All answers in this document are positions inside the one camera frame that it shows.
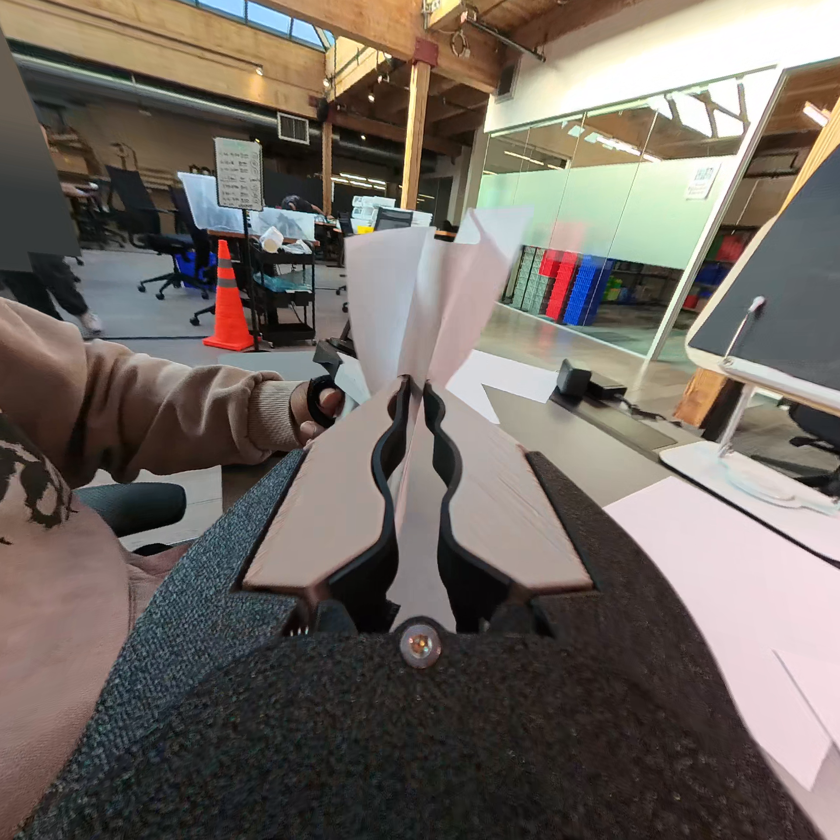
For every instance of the white paper roll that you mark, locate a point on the white paper roll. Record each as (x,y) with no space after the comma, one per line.
(271,239)

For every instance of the wooden column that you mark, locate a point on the wooden column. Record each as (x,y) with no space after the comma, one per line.
(327,164)
(415,131)

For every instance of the orange traffic cone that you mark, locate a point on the orange traffic cone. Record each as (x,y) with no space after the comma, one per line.
(228,302)

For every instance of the wooden post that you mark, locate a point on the wooden post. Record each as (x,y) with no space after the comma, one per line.
(702,394)

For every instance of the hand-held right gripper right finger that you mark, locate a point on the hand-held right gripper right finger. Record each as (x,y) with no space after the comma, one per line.
(512,525)

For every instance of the black utility cart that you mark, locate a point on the black utility cart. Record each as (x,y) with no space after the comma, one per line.
(285,302)

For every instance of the white paper sheet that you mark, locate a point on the white paper sheet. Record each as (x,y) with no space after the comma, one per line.
(512,377)
(820,689)
(407,295)
(709,577)

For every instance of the shelf with storage bins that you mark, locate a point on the shelf with storage bins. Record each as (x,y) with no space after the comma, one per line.
(718,269)

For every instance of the stack of white storage bins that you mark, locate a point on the stack of white storage bins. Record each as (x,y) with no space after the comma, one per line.
(384,210)

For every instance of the clear storage bin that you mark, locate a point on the clear storage bin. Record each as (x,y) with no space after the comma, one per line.
(289,223)

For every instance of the skylight window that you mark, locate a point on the skylight window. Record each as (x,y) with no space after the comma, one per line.
(262,16)

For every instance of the black mesh office chair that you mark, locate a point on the black mesh office chair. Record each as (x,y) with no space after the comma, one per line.
(131,505)

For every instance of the wall air vent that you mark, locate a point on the wall air vent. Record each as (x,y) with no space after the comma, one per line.
(507,80)

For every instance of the stack of coloured plastic crates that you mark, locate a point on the stack of coloured plastic crates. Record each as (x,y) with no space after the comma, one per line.
(564,282)

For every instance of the person's left forearm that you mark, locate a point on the person's left forearm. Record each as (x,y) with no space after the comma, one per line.
(131,407)

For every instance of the white notice board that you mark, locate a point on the white notice board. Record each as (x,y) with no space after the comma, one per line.
(238,174)

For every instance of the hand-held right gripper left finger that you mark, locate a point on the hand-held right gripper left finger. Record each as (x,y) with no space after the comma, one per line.
(315,525)

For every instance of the frosted glass partition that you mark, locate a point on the frosted glass partition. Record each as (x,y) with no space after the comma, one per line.
(590,197)

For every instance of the white printed poster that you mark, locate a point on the white printed poster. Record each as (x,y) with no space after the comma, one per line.
(702,182)

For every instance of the person's left hand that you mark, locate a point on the person's left hand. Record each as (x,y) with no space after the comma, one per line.
(303,426)

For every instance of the white stand with black board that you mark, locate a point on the white stand with black board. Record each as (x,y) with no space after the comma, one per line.
(787,282)

